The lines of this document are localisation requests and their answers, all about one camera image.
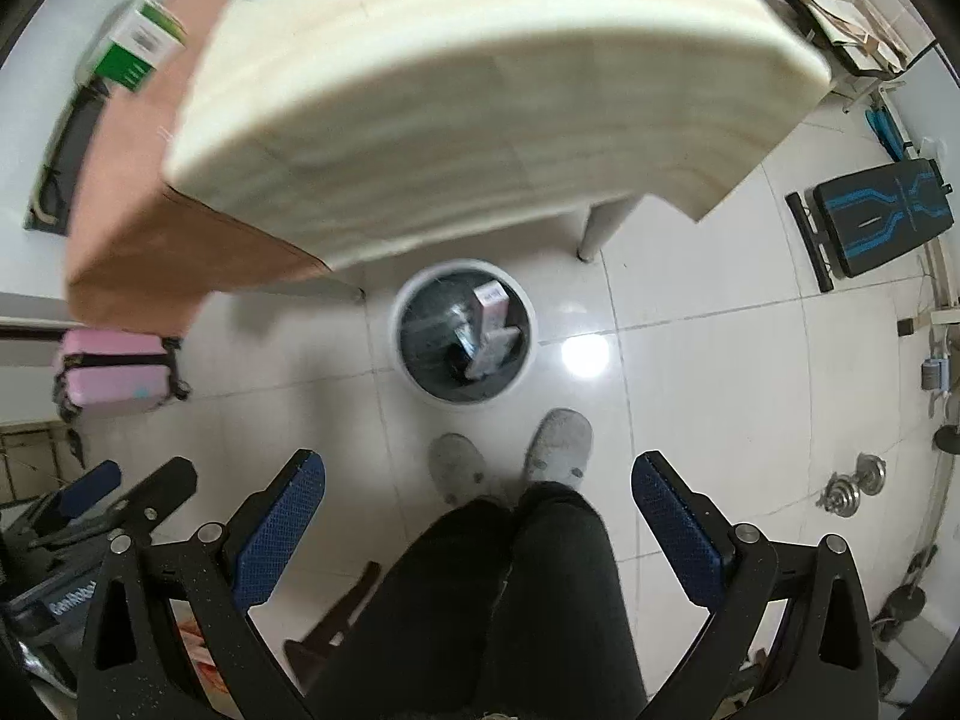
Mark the pink and white carton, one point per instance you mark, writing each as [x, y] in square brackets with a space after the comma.
[491, 301]

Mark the light wooden table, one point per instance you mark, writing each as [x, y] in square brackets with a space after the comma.
[465, 105]

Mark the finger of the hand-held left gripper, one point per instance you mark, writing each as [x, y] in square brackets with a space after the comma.
[161, 486]
[91, 483]

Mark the white round trash bin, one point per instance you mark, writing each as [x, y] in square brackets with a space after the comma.
[420, 360]

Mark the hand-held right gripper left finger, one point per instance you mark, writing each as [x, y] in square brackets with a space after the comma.
[279, 532]

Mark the black and blue workout bench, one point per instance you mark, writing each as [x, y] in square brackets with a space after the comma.
[877, 217]

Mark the white and grey carton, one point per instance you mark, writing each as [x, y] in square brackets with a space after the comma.
[489, 356]

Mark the metal dumbbell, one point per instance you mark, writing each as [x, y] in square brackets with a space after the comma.
[855, 486]

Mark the black weight plates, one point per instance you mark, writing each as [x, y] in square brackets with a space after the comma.
[907, 600]

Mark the brown cardboard sheet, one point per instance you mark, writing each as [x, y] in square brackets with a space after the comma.
[135, 225]

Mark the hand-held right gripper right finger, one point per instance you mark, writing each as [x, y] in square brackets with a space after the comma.
[676, 532]

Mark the green and white box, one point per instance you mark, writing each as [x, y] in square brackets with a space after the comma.
[135, 41]

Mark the chair with beige cloths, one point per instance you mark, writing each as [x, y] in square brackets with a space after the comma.
[840, 11]

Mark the pink suitcase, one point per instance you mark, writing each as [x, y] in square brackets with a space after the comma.
[112, 379]

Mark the person's legs in black pants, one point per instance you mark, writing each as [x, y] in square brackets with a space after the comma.
[480, 615]

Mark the grey slipper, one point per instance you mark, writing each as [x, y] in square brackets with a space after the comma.
[559, 446]
[457, 469]

